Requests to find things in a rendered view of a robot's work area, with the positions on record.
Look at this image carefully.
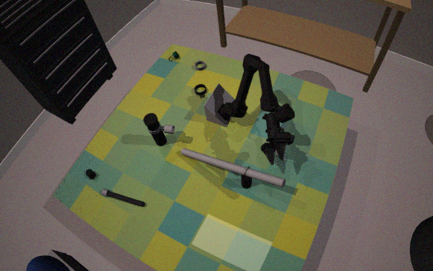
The grey faceted cup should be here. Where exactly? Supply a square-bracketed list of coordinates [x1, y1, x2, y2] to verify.
[148, 123, 175, 135]

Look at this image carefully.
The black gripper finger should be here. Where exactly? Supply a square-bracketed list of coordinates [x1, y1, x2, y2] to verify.
[262, 150, 276, 165]
[274, 140, 290, 159]

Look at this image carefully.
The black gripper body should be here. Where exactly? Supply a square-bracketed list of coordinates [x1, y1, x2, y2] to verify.
[260, 124, 292, 151]

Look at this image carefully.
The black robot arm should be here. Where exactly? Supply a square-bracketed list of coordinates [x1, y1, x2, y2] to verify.
[218, 54, 295, 126]

